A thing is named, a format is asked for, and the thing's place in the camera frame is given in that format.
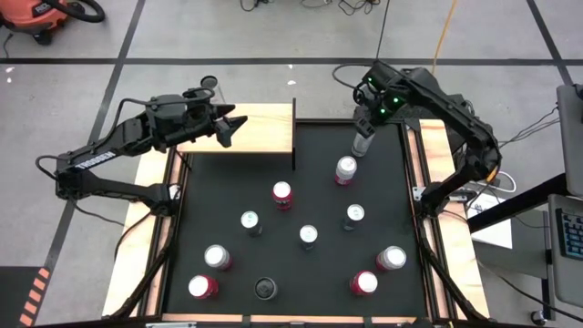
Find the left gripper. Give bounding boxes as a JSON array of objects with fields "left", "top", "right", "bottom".
[{"left": 179, "top": 102, "right": 249, "bottom": 148}]

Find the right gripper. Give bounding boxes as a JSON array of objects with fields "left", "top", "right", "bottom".
[{"left": 353, "top": 103, "right": 379, "bottom": 138}]

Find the white pink soda can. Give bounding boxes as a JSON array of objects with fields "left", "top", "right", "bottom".
[
  {"left": 374, "top": 244, "right": 408, "bottom": 273},
  {"left": 203, "top": 243, "right": 234, "bottom": 272},
  {"left": 334, "top": 155, "right": 359, "bottom": 187}
]

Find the silver blue Red Bull can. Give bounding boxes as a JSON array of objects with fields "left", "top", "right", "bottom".
[
  {"left": 240, "top": 210, "right": 264, "bottom": 238},
  {"left": 298, "top": 223, "right": 320, "bottom": 252},
  {"left": 342, "top": 202, "right": 366, "bottom": 232}
]

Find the orange Fanta can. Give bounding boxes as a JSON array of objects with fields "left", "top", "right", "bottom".
[{"left": 271, "top": 180, "right": 294, "bottom": 211}]

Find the black table mat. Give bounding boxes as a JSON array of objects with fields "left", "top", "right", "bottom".
[{"left": 163, "top": 118, "right": 429, "bottom": 318}]

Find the red soda can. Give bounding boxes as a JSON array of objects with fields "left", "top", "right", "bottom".
[
  {"left": 348, "top": 270, "right": 380, "bottom": 298},
  {"left": 187, "top": 273, "right": 220, "bottom": 300}
]

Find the white paper sheet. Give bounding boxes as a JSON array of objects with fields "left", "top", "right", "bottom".
[{"left": 466, "top": 190, "right": 515, "bottom": 250}]

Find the black stand beam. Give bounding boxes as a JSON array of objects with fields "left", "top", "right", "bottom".
[{"left": 466, "top": 172, "right": 568, "bottom": 233}]

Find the orange shop vacuum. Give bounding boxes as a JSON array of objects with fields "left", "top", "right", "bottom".
[{"left": 0, "top": 0, "right": 69, "bottom": 46}]

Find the grey laptop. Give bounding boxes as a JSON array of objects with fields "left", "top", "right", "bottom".
[{"left": 546, "top": 83, "right": 583, "bottom": 309}]

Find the black orange striped floor ramp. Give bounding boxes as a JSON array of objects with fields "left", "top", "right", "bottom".
[{"left": 0, "top": 265, "right": 52, "bottom": 328}]

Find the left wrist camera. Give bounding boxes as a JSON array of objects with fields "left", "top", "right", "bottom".
[{"left": 189, "top": 102, "right": 210, "bottom": 123}]

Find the wooden shelf with black frame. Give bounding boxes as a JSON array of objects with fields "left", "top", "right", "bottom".
[{"left": 175, "top": 97, "right": 298, "bottom": 172}]

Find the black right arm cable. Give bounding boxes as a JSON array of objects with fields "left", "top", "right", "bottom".
[{"left": 332, "top": 62, "right": 373, "bottom": 90}]

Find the black hanging cable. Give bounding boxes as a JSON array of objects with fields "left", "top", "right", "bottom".
[{"left": 375, "top": 0, "right": 392, "bottom": 60}]

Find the yellow hanging cable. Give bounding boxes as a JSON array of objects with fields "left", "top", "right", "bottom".
[{"left": 430, "top": 0, "right": 458, "bottom": 74}]

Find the black vacuum hose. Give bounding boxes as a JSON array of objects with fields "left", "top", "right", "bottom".
[{"left": 45, "top": 0, "right": 107, "bottom": 24}]

